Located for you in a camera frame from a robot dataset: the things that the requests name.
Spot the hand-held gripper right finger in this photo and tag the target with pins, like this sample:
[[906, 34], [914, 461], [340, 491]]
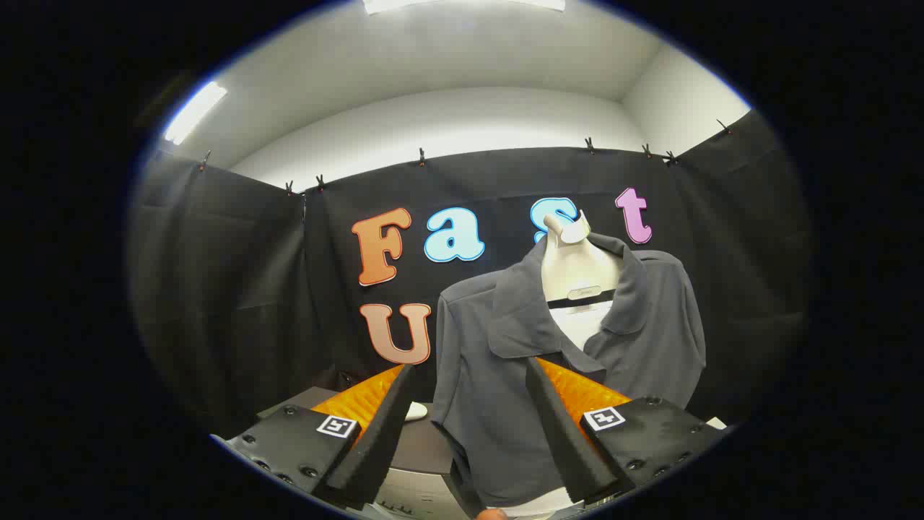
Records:
[[567, 440]]

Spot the cream mannequin torso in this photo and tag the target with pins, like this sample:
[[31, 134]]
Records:
[[577, 267]]

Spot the grey cabinet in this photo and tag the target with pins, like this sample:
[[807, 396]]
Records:
[[422, 444]]

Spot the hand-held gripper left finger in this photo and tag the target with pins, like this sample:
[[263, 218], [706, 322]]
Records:
[[375, 440]]

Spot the grey button shirt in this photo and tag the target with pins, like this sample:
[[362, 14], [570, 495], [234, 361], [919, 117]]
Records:
[[491, 404]]

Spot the ceiling light panel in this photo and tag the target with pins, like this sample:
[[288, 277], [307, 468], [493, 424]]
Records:
[[193, 112], [462, 4]]

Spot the white table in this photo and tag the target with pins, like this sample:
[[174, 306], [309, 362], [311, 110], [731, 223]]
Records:
[[716, 422]]

